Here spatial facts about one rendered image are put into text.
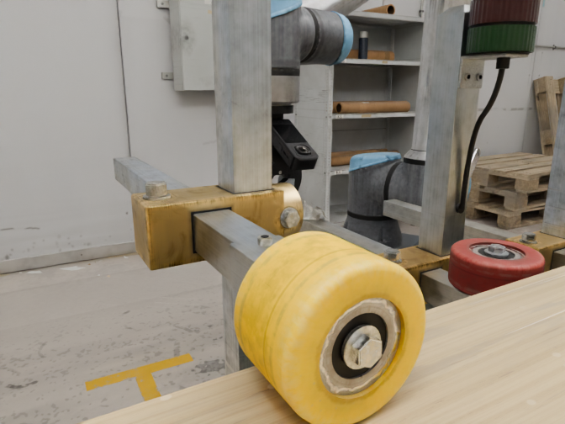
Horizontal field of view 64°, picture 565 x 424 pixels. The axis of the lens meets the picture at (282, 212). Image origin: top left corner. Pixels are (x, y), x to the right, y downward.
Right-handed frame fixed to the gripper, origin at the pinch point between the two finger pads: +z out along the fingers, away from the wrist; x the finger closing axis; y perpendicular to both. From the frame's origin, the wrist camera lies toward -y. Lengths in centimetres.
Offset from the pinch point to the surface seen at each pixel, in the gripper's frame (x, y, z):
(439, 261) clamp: -1.4, -34.5, -4.8
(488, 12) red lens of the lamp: -1.3, -36.9, -29.8
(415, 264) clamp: 1.8, -34.2, -4.9
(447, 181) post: -2.5, -33.5, -13.5
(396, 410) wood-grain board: 23, -53, -8
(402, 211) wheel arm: -23.6, -6.0, -0.4
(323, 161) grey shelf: -140, 190, 28
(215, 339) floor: -25, 100, 84
